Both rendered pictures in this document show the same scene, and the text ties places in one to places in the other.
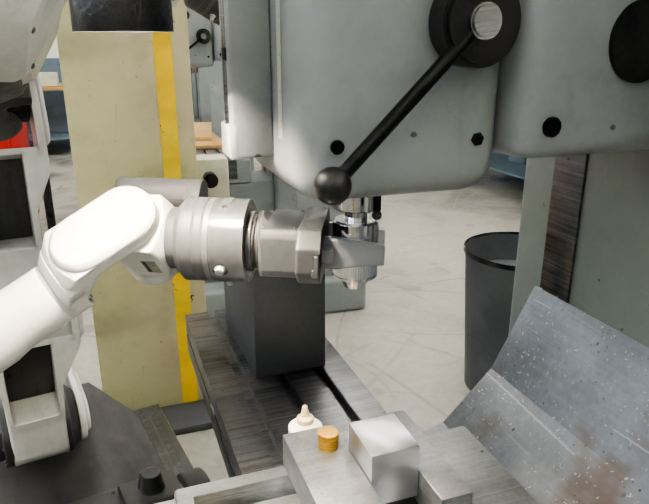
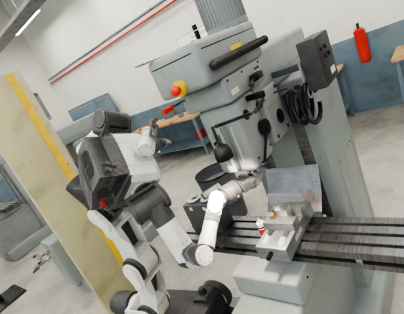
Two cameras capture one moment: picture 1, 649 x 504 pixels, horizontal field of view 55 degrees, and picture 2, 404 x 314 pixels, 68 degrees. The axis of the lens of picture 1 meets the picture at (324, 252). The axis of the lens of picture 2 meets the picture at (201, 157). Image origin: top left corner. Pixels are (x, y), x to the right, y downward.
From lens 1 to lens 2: 0.95 m
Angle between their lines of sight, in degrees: 26
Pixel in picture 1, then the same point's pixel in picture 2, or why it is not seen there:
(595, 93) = (279, 127)
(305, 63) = (249, 147)
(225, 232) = (236, 187)
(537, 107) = (276, 134)
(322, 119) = (255, 154)
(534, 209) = not seen: hidden behind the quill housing
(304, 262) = (254, 183)
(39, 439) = (163, 306)
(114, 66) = (55, 190)
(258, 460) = (251, 240)
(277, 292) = not seen: hidden behind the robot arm
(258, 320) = not seen: hidden behind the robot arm
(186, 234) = (230, 193)
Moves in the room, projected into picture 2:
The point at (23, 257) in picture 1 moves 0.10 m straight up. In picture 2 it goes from (144, 246) to (136, 230)
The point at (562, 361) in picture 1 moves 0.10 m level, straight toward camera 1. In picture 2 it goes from (284, 180) to (292, 185)
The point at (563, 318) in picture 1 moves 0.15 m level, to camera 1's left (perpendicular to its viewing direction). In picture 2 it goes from (277, 171) to (260, 185)
